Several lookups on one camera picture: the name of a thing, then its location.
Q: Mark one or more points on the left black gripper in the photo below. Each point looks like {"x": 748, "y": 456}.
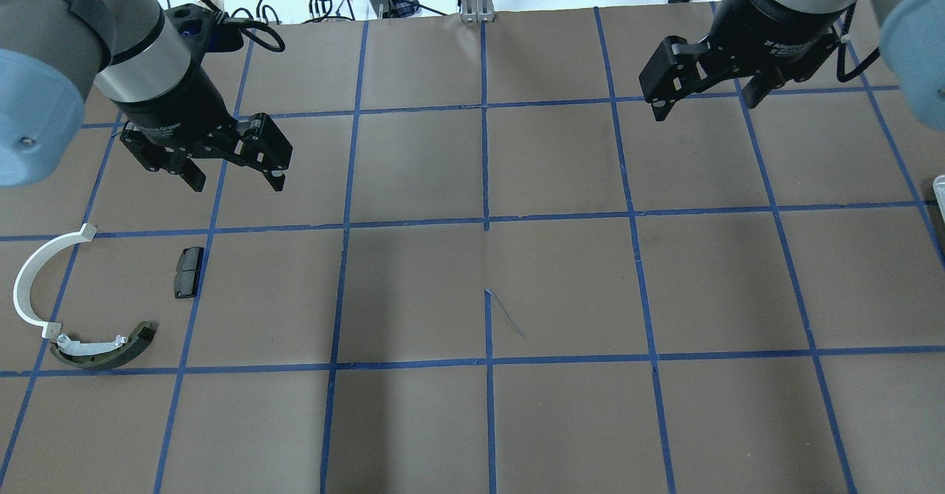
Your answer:
{"x": 179, "y": 108}

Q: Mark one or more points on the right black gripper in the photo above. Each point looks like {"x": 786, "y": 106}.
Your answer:
{"x": 785, "y": 38}

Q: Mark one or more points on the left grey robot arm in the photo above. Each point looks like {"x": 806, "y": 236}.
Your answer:
{"x": 148, "y": 62}

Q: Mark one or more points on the black brake pad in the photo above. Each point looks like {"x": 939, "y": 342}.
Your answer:
{"x": 188, "y": 272}

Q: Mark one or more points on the olive curved brake shoe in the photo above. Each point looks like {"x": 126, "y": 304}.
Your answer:
{"x": 105, "y": 355}

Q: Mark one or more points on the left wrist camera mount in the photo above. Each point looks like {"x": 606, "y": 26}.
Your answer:
{"x": 205, "y": 31}

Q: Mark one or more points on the white curved bracket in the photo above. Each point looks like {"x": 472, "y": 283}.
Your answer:
{"x": 26, "y": 277}

